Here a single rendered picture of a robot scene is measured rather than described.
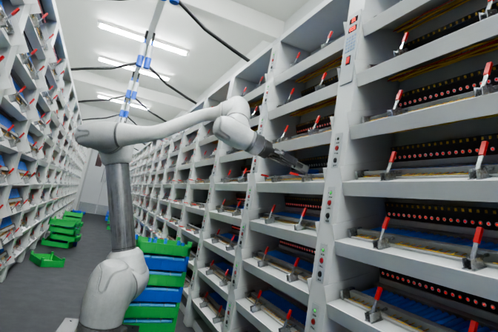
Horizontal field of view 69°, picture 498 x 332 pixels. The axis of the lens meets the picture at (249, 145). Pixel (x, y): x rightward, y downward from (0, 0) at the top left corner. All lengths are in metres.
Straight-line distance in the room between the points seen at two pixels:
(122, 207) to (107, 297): 0.38
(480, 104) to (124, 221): 1.35
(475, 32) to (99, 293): 1.40
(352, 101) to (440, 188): 0.47
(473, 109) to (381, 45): 0.57
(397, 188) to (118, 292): 1.03
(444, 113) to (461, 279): 0.38
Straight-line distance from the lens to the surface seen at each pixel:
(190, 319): 2.60
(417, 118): 1.06
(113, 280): 1.48
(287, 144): 1.62
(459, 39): 1.07
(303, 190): 1.43
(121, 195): 1.67
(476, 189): 0.91
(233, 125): 1.40
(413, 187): 1.01
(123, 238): 1.67
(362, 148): 1.29
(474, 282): 0.90
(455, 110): 0.99
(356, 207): 1.26
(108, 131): 1.52
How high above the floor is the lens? 0.78
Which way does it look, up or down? 10 degrees up
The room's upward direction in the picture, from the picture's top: 10 degrees clockwise
